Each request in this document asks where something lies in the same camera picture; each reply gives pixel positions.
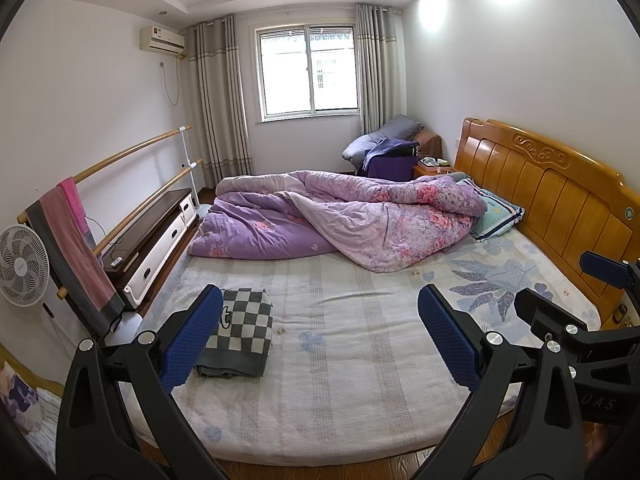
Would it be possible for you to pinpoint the grey white checkered sweater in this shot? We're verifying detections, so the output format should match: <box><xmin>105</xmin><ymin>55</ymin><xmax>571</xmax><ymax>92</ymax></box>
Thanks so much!
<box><xmin>194</xmin><ymin>287</ymin><xmax>275</xmax><ymax>380</ymax></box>

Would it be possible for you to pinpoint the wooden double bar rack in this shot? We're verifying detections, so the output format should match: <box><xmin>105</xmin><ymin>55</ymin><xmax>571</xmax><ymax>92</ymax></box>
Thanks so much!
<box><xmin>16</xmin><ymin>125</ymin><xmax>204</xmax><ymax>302</ymax></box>

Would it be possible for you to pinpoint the purple cloth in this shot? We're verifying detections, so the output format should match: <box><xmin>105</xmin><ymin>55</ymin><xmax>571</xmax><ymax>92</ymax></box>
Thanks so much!
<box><xmin>360</xmin><ymin>138</ymin><xmax>421</xmax><ymax>182</ymax></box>

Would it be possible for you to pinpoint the wooden headboard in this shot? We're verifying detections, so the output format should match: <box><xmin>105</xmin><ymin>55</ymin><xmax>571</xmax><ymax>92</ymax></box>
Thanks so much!
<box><xmin>457</xmin><ymin>117</ymin><xmax>640</xmax><ymax>313</ymax></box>

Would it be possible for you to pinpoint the grey beige curtain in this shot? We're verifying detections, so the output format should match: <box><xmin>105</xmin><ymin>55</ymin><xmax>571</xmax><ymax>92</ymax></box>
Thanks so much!
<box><xmin>181</xmin><ymin>14</ymin><xmax>255</xmax><ymax>196</ymax></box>
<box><xmin>355</xmin><ymin>3</ymin><xmax>410</xmax><ymax>134</ymax></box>

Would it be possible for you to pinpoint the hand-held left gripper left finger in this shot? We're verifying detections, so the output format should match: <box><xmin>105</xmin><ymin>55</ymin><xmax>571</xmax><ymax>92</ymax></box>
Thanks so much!
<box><xmin>55</xmin><ymin>284</ymin><xmax>232</xmax><ymax>480</ymax></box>

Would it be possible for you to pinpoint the grey pink striped towel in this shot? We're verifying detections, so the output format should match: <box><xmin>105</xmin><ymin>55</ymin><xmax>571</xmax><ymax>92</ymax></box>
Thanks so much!
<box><xmin>25</xmin><ymin>187</ymin><xmax>126</xmax><ymax>339</ymax></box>

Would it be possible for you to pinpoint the white standing fan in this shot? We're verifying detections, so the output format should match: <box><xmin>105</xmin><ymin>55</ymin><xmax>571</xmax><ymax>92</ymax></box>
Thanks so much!
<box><xmin>0</xmin><ymin>224</ymin><xmax>55</xmax><ymax>320</ymax></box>

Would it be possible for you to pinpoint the white air conditioner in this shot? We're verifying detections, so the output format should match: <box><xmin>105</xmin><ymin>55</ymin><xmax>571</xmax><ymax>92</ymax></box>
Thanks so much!
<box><xmin>139</xmin><ymin>25</ymin><xmax>187</xmax><ymax>57</ymax></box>

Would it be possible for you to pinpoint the printed cloth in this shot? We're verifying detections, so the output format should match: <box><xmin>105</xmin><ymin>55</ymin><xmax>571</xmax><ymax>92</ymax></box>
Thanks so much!
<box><xmin>0</xmin><ymin>357</ymin><xmax>63</xmax><ymax>466</ymax></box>

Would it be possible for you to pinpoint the white striped fleece bed sheet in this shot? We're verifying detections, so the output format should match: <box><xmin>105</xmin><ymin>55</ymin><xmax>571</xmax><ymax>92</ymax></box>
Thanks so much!
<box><xmin>120</xmin><ymin>250</ymin><xmax>526</xmax><ymax>465</ymax></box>

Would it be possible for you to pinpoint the air conditioner cable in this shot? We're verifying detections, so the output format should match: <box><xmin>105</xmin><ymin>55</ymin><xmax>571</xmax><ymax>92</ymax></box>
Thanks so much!
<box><xmin>160</xmin><ymin>57</ymin><xmax>182</xmax><ymax>107</ymax></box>

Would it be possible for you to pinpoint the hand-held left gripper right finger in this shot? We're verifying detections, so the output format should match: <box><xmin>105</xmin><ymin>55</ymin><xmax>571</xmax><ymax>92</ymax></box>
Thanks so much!
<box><xmin>414</xmin><ymin>284</ymin><xmax>587</xmax><ymax>480</ymax></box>

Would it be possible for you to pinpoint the wooden nightstand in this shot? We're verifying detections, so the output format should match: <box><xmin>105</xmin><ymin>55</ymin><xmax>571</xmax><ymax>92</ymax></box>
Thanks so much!
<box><xmin>412</xmin><ymin>160</ymin><xmax>455</xmax><ymax>182</ymax></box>

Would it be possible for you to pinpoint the brown white low cabinet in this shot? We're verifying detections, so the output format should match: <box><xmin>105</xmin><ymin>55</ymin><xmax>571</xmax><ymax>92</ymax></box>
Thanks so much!
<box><xmin>99</xmin><ymin>188</ymin><xmax>199</xmax><ymax>312</ymax></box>

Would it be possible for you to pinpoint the teal white pillow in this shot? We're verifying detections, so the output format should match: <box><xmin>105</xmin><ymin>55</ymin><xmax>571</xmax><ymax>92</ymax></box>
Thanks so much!
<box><xmin>455</xmin><ymin>176</ymin><xmax>526</xmax><ymax>243</ymax></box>

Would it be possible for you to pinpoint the brown chair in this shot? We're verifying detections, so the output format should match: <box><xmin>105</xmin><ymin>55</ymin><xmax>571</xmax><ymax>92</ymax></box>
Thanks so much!
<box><xmin>414</xmin><ymin>130</ymin><xmax>444</xmax><ymax>162</ymax></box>

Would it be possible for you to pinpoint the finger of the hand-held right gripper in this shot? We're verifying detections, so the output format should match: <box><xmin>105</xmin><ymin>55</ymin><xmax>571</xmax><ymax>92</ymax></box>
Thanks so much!
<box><xmin>514</xmin><ymin>286</ymin><xmax>640</xmax><ymax>426</ymax></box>
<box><xmin>579</xmin><ymin>251</ymin><xmax>640</xmax><ymax>292</ymax></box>

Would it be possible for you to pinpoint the purple pink floral quilt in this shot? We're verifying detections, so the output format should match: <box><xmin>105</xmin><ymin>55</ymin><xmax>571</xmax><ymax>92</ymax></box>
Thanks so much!
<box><xmin>187</xmin><ymin>169</ymin><xmax>488</xmax><ymax>274</ymax></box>

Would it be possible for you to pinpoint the white framed window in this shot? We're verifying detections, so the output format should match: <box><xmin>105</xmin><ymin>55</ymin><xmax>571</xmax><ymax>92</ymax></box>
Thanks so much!
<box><xmin>254</xmin><ymin>23</ymin><xmax>362</xmax><ymax>124</ymax></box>

